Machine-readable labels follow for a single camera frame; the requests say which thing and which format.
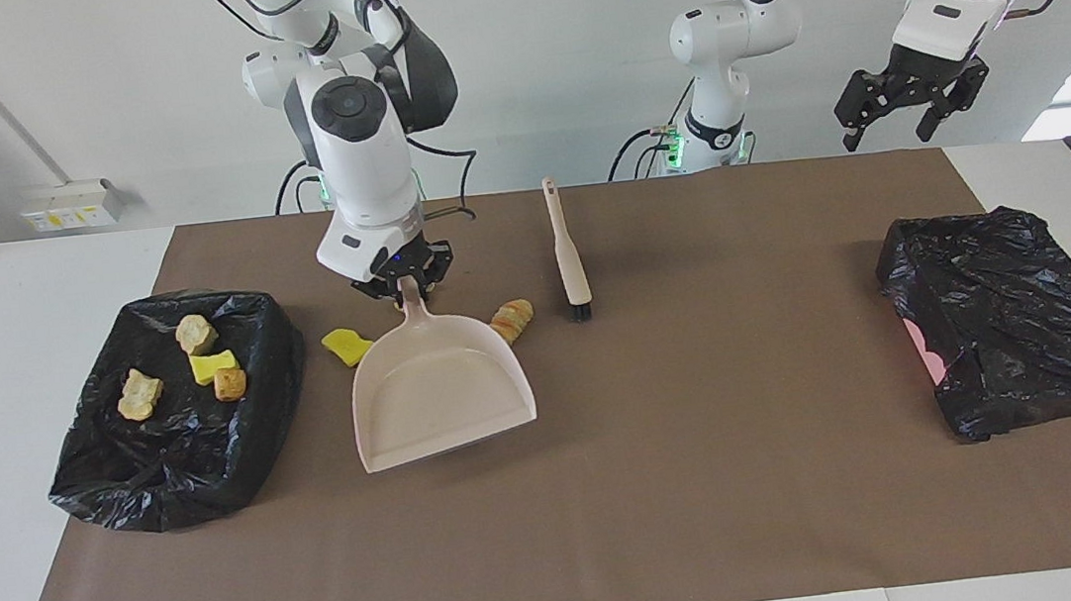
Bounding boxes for green and yellow sponge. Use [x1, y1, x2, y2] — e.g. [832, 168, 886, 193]
[189, 347, 242, 387]

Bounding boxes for brown table mat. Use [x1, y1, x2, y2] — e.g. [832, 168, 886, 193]
[0, 132, 1071, 601]

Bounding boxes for beige brush black bristles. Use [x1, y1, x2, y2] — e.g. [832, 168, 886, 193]
[540, 173, 596, 325]

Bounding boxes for black base cable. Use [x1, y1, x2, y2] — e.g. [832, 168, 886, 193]
[603, 125, 682, 182]
[270, 159, 326, 216]

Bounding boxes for black plastic trash bag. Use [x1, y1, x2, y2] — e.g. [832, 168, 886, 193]
[870, 199, 1071, 451]
[29, 281, 324, 545]

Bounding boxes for striped bread roll piece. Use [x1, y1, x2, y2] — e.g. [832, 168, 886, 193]
[488, 297, 538, 348]

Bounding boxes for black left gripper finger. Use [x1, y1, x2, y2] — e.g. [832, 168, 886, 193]
[830, 66, 909, 153]
[910, 63, 997, 144]

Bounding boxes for pale bread chunk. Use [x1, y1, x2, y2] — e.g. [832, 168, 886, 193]
[113, 365, 167, 424]

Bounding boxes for pink bin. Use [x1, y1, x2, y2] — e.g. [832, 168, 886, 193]
[904, 316, 948, 389]

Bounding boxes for beige plastic dustpan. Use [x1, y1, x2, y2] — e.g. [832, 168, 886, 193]
[339, 264, 542, 476]

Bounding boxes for white wall socket box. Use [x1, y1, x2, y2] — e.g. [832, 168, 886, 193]
[18, 176, 129, 236]

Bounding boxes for yellow sponge piece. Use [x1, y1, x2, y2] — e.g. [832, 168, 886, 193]
[320, 325, 376, 371]

